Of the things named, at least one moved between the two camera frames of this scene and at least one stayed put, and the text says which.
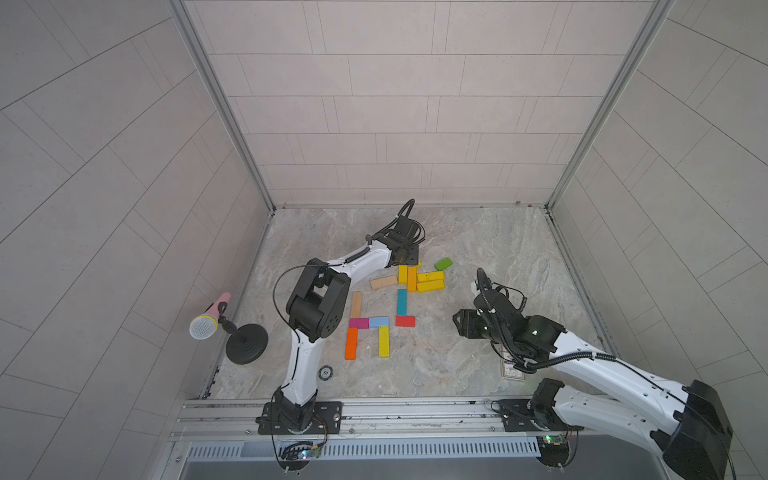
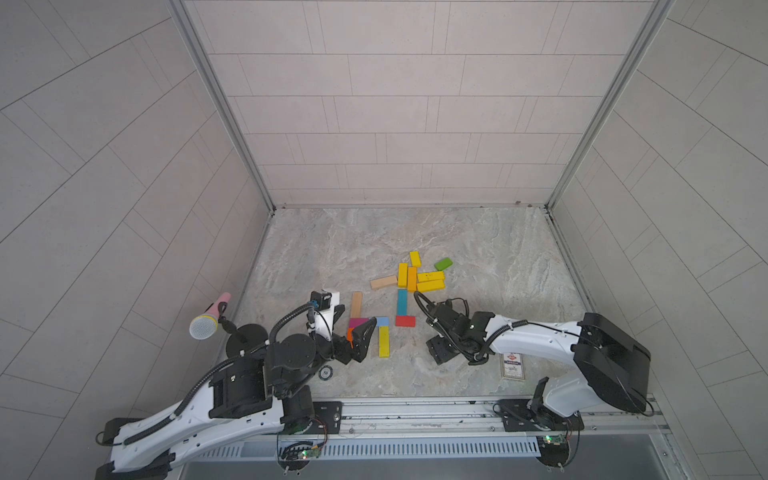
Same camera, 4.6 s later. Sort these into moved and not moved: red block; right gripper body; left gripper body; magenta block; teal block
Moved: left gripper body; right gripper body
Not moved: red block; magenta block; teal block
